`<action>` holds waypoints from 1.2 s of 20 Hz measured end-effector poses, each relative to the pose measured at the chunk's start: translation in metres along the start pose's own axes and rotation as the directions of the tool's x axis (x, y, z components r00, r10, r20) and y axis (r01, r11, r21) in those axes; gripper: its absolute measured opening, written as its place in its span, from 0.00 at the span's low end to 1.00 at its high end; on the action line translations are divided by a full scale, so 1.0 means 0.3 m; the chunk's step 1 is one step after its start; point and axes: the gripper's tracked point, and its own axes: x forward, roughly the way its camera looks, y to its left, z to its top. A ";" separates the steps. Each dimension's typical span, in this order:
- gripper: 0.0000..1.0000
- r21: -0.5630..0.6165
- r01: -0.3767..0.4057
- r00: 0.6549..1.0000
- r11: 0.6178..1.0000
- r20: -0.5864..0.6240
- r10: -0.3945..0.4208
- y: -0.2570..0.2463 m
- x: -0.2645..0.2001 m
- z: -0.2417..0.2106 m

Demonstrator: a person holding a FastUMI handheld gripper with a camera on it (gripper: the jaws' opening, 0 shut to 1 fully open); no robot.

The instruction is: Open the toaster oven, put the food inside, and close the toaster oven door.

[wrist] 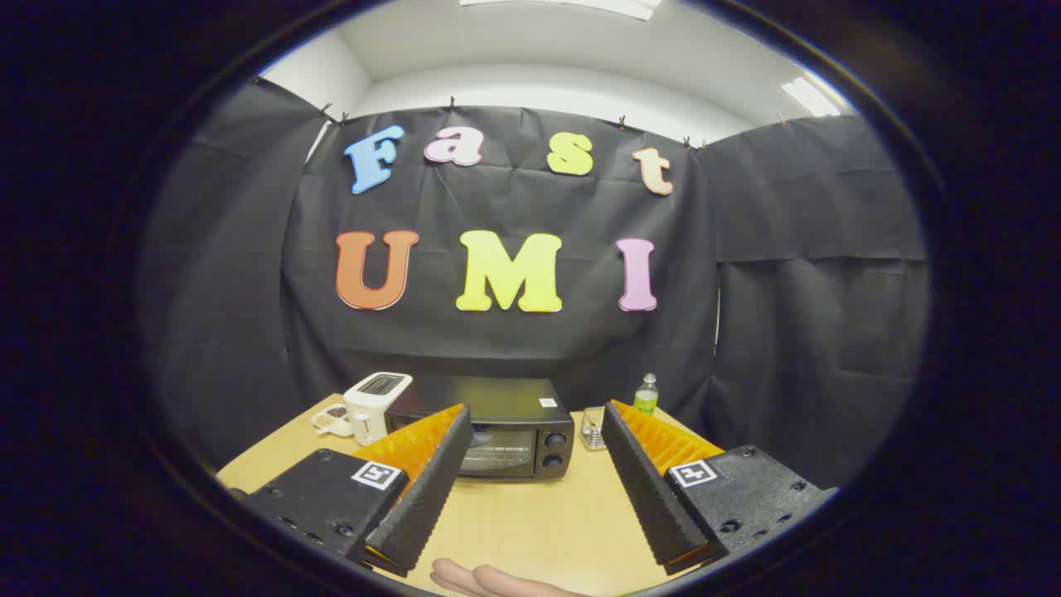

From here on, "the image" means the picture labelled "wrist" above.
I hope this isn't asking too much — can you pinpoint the white pop-up toaster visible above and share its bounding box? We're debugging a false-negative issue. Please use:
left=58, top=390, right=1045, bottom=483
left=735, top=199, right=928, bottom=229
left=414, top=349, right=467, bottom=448
left=343, top=372, right=414, bottom=447

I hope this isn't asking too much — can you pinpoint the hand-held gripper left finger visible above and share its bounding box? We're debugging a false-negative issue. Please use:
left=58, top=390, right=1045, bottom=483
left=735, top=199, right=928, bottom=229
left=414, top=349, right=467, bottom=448
left=228, top=404, right=473, bottom=579

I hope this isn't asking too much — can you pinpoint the small ceiling light panel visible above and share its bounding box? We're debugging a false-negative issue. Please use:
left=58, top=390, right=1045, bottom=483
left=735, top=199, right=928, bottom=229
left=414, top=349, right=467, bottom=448
left=781, top=77, right=842, bottom=117

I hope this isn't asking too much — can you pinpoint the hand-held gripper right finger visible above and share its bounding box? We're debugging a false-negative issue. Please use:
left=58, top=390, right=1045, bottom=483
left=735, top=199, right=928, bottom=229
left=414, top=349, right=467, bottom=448
left=601, top=400, right=838, bottom=576

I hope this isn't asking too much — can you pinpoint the black toaster oven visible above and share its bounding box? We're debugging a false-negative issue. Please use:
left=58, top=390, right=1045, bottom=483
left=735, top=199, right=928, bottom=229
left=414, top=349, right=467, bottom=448
left=384, top=375, right=575, bottom=480

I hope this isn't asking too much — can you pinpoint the long ceiling light panel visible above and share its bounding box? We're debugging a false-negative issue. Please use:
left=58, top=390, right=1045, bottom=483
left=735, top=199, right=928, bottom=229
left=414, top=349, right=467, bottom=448
left=460, top=0, right=664, bottom=22

